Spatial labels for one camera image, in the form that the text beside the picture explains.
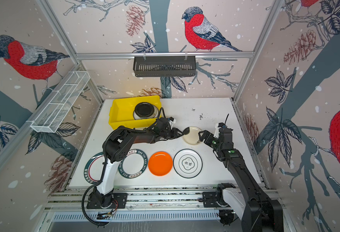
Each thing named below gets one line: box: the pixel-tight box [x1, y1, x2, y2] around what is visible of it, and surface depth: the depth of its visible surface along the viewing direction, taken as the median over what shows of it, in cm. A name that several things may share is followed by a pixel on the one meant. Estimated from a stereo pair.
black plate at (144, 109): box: [134, 101, 155, 118], surface depth 111 cm
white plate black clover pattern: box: [172, 148, 203, 179], surface depth 87 cm
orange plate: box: [148, 150, 173, 177], surface depth 88 cm
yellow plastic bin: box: [109, 95, 162, 130], surface depth 112 cm
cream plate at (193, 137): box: [182, 126, 202, 145], surface depth 101 cm
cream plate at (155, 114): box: [133, 104, 159, 120], surface depth 109 cm
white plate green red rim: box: [83, 151, 105, 185], surface depth 87 cm
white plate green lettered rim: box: [117, 148, 149, 179], surface depth 85 cm
